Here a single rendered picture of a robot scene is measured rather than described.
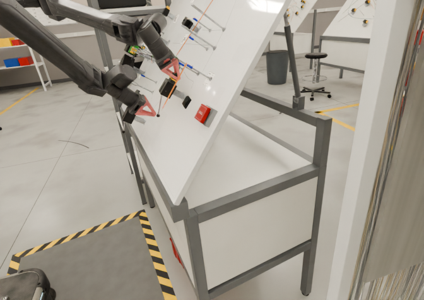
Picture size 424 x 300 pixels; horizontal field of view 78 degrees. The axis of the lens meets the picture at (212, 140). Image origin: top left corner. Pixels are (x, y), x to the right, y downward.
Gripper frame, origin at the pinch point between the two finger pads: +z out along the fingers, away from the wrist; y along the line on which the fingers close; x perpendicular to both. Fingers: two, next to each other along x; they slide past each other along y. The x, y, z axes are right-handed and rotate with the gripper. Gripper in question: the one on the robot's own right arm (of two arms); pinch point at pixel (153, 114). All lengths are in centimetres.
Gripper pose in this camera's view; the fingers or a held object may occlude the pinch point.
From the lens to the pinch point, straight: 102.5
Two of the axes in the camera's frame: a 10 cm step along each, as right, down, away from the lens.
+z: 6.7, 4.6, 5.8
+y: -3.3, -5.1, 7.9
